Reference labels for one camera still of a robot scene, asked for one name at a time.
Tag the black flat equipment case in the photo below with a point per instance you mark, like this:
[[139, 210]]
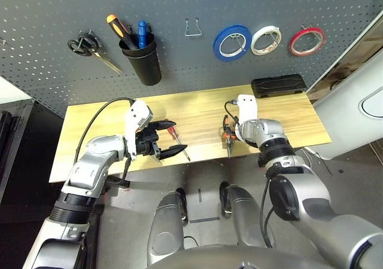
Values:
[[12, 149]]

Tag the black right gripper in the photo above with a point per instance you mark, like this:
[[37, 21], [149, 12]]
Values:
[[232, 131]]

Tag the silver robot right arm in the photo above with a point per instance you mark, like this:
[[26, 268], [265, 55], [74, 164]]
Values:
[[299, 191]]

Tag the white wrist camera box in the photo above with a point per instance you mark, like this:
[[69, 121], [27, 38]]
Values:
[[246, 107], [134, 116]]

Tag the silver robot left leg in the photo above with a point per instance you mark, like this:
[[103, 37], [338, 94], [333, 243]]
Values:
[[164, 236]]

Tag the grey robot torso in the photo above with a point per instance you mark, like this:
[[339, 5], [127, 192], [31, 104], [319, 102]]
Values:
[[239, 258]]

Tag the grey metal pegboard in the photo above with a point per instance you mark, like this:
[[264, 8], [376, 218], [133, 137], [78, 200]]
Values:
[[179, 6]]

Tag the black plastic tool case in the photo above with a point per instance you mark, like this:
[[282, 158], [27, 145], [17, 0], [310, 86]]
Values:
[[278, 85]]

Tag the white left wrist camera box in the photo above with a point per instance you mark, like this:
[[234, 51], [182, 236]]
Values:
[[134, 116]]

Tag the red tape roll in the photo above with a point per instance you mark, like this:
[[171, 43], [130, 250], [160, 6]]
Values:
[[291, 45]]

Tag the orange black screwdriver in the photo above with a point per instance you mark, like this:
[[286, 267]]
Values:
[[118, 27]]

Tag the white pegboard frame post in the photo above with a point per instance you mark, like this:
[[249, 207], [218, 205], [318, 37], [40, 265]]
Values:
[[344, 52]]

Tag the orange black pliers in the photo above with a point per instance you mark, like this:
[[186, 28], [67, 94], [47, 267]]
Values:
[[229, 142]]

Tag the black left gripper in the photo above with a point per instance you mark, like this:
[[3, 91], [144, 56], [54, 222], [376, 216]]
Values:
[[146, 143]]

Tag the silver robot right leg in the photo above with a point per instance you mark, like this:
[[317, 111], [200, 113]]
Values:
[[248, 218]]

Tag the silver robot leg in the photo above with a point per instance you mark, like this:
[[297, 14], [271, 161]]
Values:
[[248, 218], [164, 236]]

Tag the metal pegboard hook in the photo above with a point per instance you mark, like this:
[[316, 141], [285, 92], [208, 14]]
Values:
[[239, 43], [305, 27], [84, 33], [273, 39]]

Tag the white tape roll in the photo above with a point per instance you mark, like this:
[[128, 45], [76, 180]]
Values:
[[255, 43]]

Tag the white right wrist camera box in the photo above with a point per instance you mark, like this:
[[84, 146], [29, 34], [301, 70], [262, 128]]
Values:
[[246, 107]]

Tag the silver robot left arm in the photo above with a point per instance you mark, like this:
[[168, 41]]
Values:
[[92, 161]]

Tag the black plastic cup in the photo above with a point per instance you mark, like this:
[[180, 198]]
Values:
[[146, 65]]

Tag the blue tape roll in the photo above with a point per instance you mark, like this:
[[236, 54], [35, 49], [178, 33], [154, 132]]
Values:
[[218, 45]]

